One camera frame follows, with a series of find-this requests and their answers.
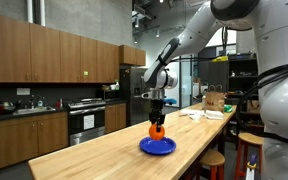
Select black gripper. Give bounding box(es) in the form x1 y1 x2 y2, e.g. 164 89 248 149
148 99 167 135

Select orange ball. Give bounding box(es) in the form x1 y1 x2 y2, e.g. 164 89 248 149
148 123 166 141

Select blue plate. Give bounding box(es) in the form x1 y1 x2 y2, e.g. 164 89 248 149
139 135 177 156

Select stainless steel refrigerator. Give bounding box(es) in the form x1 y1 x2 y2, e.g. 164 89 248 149
119 65 152 127

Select crumpled white napkin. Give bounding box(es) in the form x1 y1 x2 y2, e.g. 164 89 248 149
188 113 202 121

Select stainless steel microwave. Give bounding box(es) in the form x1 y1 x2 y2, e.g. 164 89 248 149
101 89 121 102

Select white green bottle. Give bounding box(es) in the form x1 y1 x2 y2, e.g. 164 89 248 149
109 79 121 91

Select stainless steel oven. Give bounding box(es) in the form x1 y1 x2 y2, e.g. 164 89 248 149
66 97 107 147

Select brown paper bag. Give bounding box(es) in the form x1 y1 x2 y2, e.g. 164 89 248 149
203 84 226 113

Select wooden stool red legs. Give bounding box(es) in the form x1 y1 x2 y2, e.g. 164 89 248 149
198 148 226 180
234 131 265 180

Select white paper sheet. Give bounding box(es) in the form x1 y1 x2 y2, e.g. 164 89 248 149
83 114 95 131

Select green crumpled object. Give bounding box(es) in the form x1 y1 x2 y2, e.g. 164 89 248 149
223 104 234 114

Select black storage shelf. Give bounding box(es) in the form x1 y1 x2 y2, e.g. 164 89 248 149
228 57 263 134

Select yellow object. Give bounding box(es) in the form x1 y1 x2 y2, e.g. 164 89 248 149
211 55 229 63

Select blue yellow white tool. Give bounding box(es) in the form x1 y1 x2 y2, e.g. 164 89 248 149
245 153 259 180

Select stainless steel sink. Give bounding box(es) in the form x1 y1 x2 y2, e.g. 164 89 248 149
12 94 57 116

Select wooden sink base cabinet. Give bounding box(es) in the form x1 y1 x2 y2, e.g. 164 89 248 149
0 111 70 170

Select black kitchen countertop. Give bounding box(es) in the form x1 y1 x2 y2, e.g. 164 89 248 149
0 99 128 123

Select short wooden wall cabinet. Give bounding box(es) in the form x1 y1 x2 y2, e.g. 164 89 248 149
118 44 147 67

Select wooden wall cabinets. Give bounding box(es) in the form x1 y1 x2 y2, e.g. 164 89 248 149
0 10 121 84

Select white wall outlet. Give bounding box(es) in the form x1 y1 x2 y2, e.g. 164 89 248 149
16 87 31 96

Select white wall pipe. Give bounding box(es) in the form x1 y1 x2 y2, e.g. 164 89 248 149
39 0 47 27
26 0 34 24

